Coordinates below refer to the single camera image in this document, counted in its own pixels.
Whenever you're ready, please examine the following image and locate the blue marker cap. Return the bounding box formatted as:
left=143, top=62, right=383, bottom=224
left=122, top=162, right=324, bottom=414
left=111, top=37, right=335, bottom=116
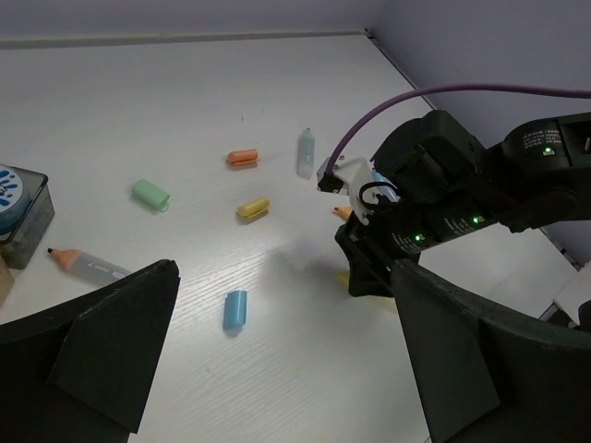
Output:
left=223, top=290, right=247, bottom=330

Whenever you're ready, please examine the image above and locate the yellow highlighter marker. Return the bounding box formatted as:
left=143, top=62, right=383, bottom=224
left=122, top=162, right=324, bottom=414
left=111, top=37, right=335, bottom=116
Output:
left=337, top=272, right=397, bottom=311

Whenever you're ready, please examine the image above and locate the red-orange marker cap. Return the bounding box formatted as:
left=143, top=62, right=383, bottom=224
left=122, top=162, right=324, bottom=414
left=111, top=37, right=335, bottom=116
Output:
left=226, top=149, right=259, bottom=168

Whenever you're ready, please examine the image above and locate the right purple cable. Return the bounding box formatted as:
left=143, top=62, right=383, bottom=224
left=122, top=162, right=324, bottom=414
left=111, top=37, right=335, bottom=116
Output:
left=325, top=82, right=591, bottom=176

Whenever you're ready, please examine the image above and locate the yellow marker cap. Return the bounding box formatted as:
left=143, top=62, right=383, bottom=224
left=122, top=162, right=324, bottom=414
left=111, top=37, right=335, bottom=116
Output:
left=236, top=197, right=271, bottom=220

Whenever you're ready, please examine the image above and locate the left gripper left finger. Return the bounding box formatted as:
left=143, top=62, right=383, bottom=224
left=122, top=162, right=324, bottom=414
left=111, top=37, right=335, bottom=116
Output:
left=1, top=260, right=180, bottom=442

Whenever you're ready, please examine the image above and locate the red-orange highlighter marker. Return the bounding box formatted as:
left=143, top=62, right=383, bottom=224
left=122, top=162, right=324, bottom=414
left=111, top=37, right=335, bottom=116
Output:
left=332, top=207, right=353, bottom=221

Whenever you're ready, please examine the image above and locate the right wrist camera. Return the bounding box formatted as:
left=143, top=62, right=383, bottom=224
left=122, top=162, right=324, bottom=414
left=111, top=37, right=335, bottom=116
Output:
left=317, top=156, right=374, bottom=225

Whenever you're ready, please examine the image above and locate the green highlighter marker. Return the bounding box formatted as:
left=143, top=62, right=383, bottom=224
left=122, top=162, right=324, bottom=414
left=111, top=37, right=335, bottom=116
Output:
left=296, top=127, right=315, bottom=180

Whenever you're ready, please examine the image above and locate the dark grey plastic bin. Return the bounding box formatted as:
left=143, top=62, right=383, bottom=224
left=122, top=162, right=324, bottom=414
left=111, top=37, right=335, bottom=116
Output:
left=1, top=166, right=54, bottom=269

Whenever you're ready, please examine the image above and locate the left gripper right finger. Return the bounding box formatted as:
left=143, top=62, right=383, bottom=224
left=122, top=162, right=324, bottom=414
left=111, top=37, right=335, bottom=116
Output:
left=392, top=260, right=590, bottom=442

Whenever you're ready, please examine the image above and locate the green marker cap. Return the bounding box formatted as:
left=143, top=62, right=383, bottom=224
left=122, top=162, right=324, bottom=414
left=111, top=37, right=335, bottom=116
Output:
left=131, top=179, right=171, bottom=212

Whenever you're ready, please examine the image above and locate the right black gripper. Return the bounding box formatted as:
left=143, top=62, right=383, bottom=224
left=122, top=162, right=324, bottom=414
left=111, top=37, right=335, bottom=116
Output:
left=335, top=202, right=443, bottom=293

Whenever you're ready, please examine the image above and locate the peach highlighter marker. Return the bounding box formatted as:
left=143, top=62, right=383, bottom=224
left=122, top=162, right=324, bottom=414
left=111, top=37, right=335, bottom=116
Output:
left=47, top=248, right=131, bottom=286

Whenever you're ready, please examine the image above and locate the blue highlighter marker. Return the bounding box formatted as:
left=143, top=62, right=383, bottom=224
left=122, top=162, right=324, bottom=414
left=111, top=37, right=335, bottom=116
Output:
left=372, top=171, right=400, bottom=203

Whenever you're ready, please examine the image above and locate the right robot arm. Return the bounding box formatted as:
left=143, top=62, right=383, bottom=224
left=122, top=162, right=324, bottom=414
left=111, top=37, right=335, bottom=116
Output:
left=335, top=111, right=590, bottom=297

